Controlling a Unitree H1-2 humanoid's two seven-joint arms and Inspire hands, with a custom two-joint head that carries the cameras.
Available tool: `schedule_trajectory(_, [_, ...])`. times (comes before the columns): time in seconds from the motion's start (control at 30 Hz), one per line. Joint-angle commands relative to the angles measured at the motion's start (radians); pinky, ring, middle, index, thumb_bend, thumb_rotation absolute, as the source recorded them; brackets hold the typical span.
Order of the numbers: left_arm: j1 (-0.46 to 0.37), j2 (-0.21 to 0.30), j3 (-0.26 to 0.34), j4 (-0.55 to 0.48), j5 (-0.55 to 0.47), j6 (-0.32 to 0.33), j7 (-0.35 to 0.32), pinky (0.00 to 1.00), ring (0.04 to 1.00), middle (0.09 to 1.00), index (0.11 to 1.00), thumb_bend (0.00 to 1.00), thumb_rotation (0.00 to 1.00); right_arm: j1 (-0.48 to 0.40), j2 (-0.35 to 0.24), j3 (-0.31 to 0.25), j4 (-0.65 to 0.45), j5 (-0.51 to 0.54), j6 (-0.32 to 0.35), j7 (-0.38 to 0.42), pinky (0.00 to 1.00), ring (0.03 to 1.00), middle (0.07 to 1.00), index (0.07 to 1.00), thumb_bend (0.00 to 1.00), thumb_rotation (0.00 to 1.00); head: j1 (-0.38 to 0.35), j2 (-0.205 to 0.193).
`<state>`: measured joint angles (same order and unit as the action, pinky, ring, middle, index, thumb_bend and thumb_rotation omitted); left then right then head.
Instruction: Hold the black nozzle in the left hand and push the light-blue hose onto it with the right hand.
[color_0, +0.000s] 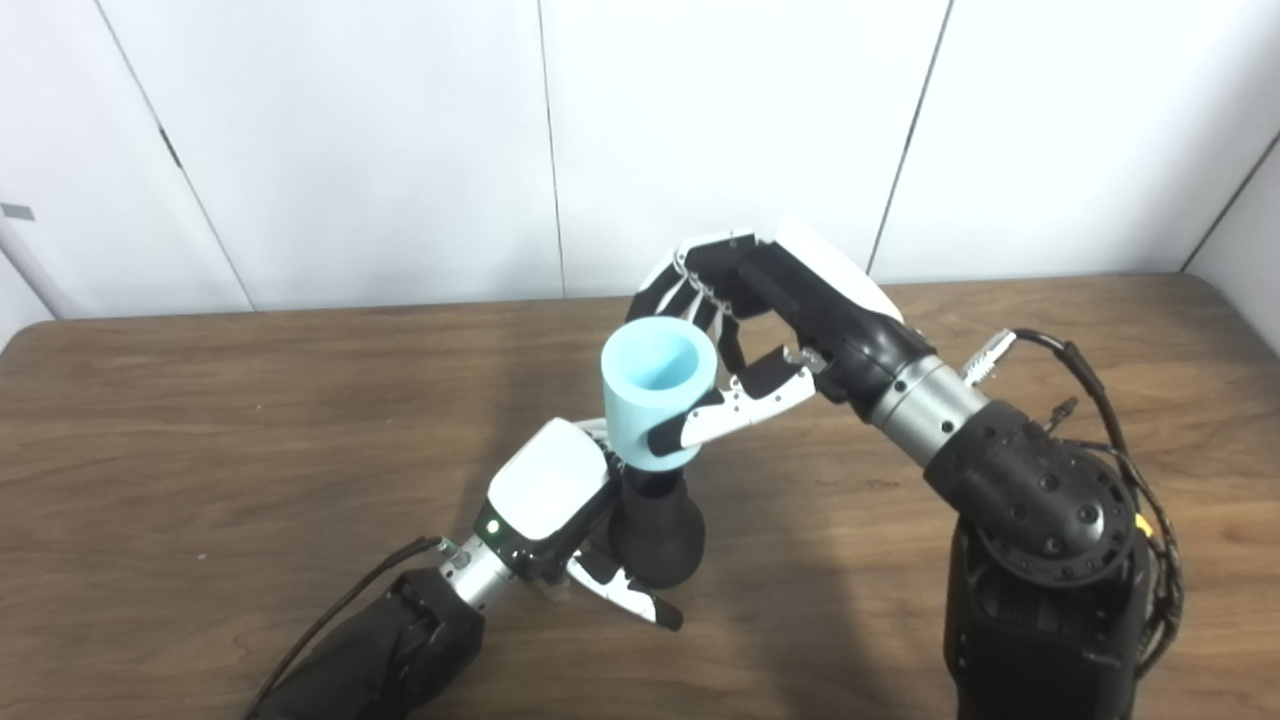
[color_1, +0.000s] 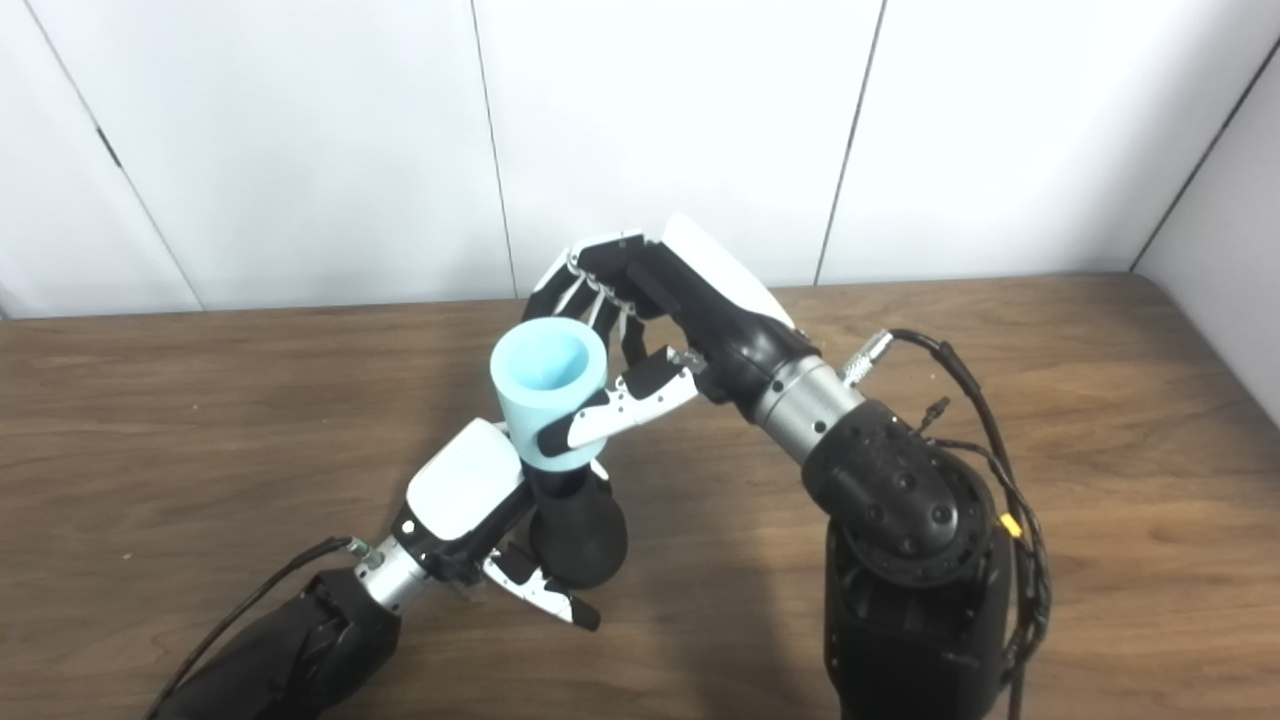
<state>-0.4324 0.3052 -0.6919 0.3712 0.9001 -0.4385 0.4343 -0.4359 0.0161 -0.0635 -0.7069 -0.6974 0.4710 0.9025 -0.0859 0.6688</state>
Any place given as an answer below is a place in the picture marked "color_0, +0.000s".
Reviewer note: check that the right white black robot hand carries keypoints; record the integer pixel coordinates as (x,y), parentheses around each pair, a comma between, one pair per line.
(840,320)

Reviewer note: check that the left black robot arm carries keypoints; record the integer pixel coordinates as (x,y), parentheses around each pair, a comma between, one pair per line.
(380,650)

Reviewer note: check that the black wall panel hinge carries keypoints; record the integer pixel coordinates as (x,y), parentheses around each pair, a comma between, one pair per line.
(170,147)

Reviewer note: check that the black funnel-shaped nozzle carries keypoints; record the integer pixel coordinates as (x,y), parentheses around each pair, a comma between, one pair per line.
(660,535)

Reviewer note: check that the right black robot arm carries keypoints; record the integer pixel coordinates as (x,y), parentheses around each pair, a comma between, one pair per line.
(1040,560)

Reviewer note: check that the small grey wall label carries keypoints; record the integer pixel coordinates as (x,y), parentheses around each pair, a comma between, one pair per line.
(16,212)

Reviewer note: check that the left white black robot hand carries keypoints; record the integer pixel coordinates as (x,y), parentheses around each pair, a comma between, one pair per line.
(545,490)

